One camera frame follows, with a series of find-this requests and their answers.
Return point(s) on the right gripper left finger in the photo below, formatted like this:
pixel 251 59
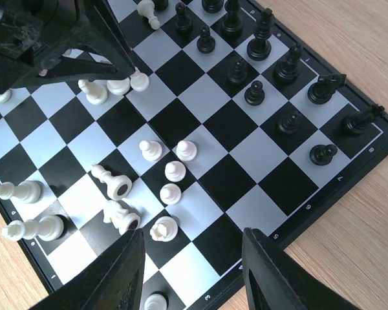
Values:
pixel 113 281

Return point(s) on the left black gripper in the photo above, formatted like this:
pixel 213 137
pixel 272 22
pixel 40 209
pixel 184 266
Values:
pixel 43 42

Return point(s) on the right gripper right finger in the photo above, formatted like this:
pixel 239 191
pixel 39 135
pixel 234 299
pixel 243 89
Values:
pixel 273 280

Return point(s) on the white king front row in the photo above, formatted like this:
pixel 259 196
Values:
pixel 26 192

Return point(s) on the black white chess board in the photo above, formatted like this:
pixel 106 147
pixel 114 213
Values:
pixel 245 174

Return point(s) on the fallen white pawn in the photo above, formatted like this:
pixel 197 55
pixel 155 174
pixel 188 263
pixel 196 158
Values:
pixel 146 8

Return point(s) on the fallen white knight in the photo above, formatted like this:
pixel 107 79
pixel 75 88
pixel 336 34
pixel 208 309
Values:
pixel 121 218

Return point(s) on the white rook piece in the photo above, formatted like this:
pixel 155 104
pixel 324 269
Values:
pixel 164 229

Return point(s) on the white queen front row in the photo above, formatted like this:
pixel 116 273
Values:
pixel 48 228

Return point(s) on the fallen white bishop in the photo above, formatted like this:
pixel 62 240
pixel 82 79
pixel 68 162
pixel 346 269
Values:
pixel 118 187

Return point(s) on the black pawn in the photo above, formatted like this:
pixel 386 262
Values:
pixel 238 73
pixel 254 95
pixel 322 154
pixel 205 42
pixel 289 123

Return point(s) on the black king piece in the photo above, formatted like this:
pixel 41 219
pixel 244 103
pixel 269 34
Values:
pixel 259 47

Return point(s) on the black rook corner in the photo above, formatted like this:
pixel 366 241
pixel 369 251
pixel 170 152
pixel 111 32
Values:
pixel 358 123

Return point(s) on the black knight piece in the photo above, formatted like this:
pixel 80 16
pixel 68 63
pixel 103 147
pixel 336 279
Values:
pixel 322 90

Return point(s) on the black bishop piece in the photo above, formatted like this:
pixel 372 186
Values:
pixel 287 68

